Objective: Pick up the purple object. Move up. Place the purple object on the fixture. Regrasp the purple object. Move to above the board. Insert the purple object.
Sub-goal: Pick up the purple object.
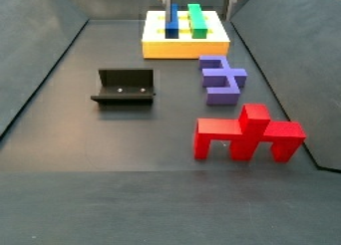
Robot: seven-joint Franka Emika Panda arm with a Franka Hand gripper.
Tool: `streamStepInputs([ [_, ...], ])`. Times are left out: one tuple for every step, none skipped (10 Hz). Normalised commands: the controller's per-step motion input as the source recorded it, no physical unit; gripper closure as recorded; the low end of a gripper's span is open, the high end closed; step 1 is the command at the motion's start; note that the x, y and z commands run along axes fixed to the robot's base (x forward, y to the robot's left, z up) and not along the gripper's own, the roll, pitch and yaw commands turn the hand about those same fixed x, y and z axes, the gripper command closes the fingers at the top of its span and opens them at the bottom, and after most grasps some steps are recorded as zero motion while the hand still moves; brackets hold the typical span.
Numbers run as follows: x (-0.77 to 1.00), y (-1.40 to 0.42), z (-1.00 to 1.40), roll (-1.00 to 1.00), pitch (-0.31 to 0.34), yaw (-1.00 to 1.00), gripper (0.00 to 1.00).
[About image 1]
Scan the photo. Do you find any purple cross-shaped block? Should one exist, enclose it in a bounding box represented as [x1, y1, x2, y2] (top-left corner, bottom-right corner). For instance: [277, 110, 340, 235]
[198, 55, 248, 106]

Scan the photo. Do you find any yellow slotted board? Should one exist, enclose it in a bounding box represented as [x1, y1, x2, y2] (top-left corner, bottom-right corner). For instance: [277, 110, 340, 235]
[142, 11, 231, 59]

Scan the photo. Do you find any green long bar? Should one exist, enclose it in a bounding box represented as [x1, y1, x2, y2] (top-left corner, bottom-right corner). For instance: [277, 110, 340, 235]
[188, 4, 208, 39]

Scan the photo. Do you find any blue long bar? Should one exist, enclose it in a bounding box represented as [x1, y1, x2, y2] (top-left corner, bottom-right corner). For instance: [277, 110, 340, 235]
[166, 4, 178, 39]

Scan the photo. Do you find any red cross-shaped block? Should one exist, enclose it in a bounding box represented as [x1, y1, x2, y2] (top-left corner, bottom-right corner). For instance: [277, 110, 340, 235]
[193, 104, 307, 162]

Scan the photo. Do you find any black bracket fixture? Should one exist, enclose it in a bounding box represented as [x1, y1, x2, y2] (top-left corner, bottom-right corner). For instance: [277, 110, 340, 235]
[91, 68, 156, 103]

